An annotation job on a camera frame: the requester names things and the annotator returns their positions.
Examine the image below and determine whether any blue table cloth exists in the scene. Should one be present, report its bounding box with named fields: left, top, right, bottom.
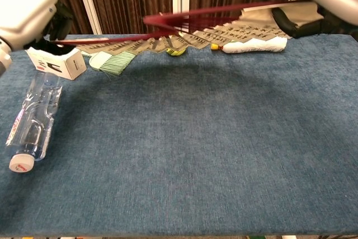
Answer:
left=0, top=34, right=358, bottom=237

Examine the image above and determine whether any white drink bottle yellow cap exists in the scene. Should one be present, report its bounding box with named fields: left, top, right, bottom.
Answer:
left=210, top=37, right=288, bottom=54

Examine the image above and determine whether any red ribbed paper folding fan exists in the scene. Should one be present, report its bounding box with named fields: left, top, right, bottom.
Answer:
left=51, top=0, right=327, bottom=55

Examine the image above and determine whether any clear plastic water bottle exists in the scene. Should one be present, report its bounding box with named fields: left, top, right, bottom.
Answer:
left=4, top=71, right=63, bottom=173

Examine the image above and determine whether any white cardboard box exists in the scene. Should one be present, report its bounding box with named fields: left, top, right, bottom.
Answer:
left=25, top=47, right=87, bottom=81

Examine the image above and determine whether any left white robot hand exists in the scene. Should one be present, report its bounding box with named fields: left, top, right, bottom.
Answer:
left=0, top=0, right=76, bottom=57

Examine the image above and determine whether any yellow tennis ball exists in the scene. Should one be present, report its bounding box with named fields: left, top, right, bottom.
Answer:
left=165, top=47, right=187, bottom=58

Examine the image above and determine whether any green hand brush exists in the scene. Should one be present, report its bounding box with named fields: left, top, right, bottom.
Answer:
left=88, top=50, right=134, bottom=76

